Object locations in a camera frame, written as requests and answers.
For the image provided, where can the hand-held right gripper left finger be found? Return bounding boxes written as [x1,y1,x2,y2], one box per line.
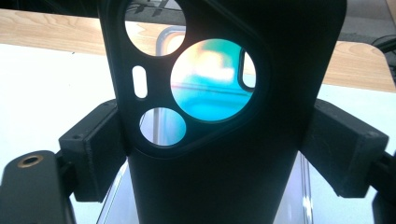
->
[58,98,129,203]

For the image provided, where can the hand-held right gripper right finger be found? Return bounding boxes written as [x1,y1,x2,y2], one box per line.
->
[299,98,390,199]

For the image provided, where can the clear plastic ridged tray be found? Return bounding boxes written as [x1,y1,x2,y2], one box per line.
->
[95,152,315,224]

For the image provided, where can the black phone case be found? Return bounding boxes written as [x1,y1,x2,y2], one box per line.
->
[97,0,347,224]

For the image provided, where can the wooden table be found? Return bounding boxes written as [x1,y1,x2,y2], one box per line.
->
[0,7,396,93]

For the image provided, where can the black floor cables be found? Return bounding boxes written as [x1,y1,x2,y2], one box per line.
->
[372,33,396,55]

